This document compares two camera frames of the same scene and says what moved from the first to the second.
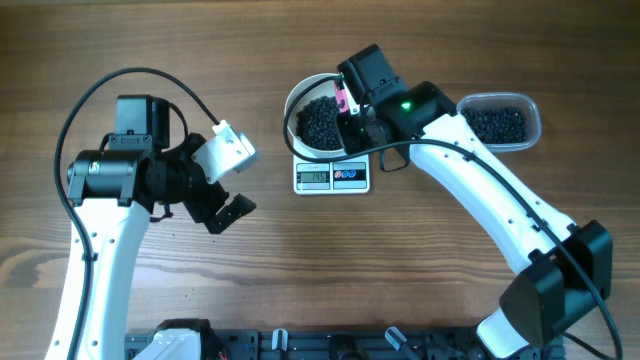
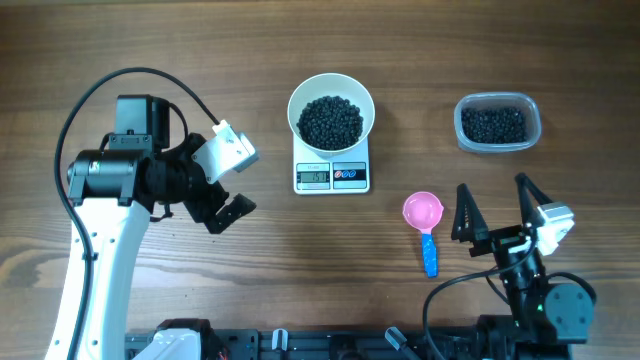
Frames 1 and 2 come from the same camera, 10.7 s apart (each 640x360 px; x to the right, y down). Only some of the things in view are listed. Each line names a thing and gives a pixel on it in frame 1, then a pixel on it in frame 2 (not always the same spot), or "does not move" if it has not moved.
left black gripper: [202, 211] does not move
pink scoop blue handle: [341, 93] → [423, 210]
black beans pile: [497, 124] does not move
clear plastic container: [504, 121] does not move
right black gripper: [350, 142] → [498, 240]
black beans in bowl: [318, 124] does not move
